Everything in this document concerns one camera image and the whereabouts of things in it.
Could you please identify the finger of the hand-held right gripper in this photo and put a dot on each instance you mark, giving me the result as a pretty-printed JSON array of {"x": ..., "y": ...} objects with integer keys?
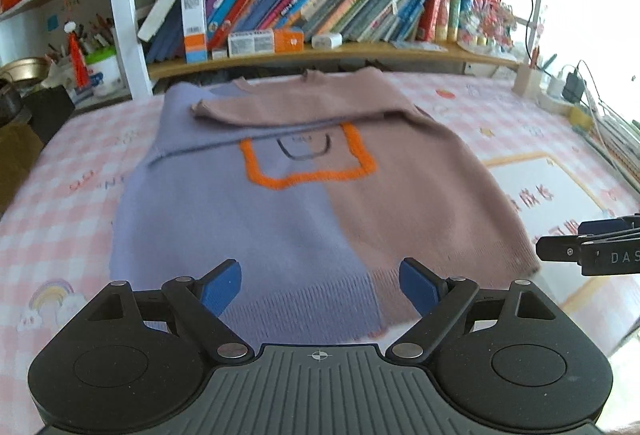
[
  {"x": 607, "y": 225},
  {"x": 557, "y": 247}
]

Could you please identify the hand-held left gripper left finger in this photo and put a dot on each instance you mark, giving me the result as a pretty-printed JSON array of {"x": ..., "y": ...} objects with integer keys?
[{"x": 222, "y": 287}]

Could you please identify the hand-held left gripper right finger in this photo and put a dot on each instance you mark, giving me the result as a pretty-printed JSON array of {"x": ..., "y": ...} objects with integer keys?
[{"x": 419, "y": 287}]

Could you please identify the blue and taupe knit sweater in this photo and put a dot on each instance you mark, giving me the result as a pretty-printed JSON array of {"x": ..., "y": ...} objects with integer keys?
[{"x": 280, "y": 195}]

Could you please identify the stack of notebooks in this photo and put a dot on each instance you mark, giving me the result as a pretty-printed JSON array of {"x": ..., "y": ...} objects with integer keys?
[{"x": 612, "y": 145}]

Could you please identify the white power strip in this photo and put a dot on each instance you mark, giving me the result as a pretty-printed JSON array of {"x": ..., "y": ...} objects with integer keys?
[{"x": 557, "y": 104}]

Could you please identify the black power adapter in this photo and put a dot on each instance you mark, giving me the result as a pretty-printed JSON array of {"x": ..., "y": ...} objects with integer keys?
[{"x": 575, "y": 85}]

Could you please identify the white power adapter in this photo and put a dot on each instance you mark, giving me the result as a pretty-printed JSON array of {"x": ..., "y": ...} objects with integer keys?
[{"x": 556, "y": 86}]

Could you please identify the wooden pen holder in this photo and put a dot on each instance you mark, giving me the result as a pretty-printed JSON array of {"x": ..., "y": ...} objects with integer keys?
[{"x": 527, "y": 80}]

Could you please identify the pink checkered blanket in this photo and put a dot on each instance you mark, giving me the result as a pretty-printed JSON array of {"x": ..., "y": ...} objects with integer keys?
[{"x": 65, "y": 195}]

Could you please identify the pink colourful ornament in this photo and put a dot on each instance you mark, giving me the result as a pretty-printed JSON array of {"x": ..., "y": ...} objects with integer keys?
[{"x": 487, "y": 25}]

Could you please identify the white tub pen holder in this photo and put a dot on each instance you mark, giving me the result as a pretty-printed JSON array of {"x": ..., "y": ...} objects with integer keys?
[{"x": 105, "y": 75}]

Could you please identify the black box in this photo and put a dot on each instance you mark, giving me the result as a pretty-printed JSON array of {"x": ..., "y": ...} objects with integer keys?
[{"x": 50, "y": 112}]

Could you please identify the flat white box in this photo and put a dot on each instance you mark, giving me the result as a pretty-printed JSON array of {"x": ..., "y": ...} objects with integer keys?
[{"x": 251, "y": 42}]

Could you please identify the small orange box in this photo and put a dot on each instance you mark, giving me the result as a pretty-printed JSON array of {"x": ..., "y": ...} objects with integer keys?
[{"x": 289, "y": 40}]

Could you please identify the tall white and orange box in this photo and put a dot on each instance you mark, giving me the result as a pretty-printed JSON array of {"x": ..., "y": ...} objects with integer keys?
[{"x": 195, "y": 25}]

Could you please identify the red tassel ornament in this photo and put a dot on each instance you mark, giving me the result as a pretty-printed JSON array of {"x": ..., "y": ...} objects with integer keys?
[{"x": 77, "y": 55}]

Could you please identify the black pot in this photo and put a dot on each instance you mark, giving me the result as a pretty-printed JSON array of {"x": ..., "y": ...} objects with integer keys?
[{"x": 9, "y": 102}]

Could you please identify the brass bowl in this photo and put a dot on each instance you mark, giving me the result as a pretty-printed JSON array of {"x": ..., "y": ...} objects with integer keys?
[{"x": 22, "y": 70}]

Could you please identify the white frame wooden bookshelf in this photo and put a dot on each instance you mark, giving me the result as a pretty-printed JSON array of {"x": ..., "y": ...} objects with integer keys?
[{"x": 122, "y": 15}]

